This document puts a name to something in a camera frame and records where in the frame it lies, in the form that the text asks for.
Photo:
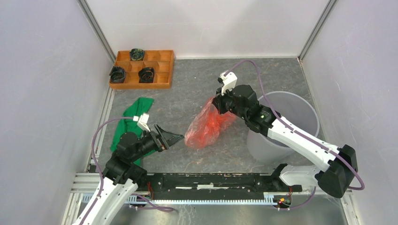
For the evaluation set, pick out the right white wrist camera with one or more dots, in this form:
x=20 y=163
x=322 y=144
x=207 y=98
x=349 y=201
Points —
x=227 y=81

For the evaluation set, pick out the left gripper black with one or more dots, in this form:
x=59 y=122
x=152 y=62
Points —
x=164 y=139

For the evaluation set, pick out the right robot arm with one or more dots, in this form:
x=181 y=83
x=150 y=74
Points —
x=335 y=167

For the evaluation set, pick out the black rolled item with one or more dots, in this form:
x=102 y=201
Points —
x=117 y=74
x=146 y=75
x=136 y=54

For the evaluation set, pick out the black rolled item left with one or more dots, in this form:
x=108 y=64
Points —
x=117 y=74

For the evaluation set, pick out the black rolled item top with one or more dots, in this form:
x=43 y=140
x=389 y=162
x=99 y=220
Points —
x=136 y=54

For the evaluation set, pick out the orange wooden compartment tray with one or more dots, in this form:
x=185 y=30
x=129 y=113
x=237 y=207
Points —
x=161 y=60

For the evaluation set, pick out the green cloth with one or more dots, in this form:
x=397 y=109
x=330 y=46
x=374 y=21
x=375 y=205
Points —
x=140 y=106

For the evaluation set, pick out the red plastic trash bag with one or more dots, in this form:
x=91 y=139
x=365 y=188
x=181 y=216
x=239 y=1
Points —
x=207 y=126

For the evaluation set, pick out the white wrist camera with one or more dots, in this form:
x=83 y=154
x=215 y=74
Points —
x=227 y=81
x=142 y=121

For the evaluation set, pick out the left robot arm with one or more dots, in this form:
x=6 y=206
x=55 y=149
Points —
x=121 y=177

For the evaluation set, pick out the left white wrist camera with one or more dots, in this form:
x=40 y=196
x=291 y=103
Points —
x=142 y=121

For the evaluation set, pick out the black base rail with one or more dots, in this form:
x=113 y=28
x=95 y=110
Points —
x=213 y=186

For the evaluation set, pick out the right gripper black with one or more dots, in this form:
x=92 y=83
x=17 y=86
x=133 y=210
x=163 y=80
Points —
x=218 y=100

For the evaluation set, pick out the black rolled item middle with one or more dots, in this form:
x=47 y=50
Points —
x=146 y=75

